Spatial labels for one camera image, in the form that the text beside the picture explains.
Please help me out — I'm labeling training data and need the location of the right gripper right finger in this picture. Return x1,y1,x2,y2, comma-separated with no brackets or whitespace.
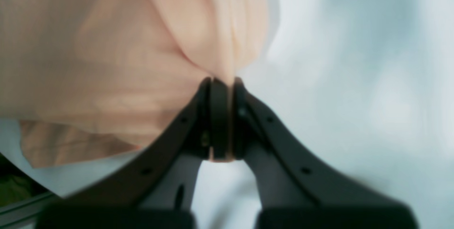
232,77,418,229

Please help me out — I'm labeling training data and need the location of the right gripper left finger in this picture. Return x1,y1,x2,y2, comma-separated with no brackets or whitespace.
36,77,231,229

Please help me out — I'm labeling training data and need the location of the peach T-shirt with emoji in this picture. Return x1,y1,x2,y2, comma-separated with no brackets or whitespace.
1,0,268,168

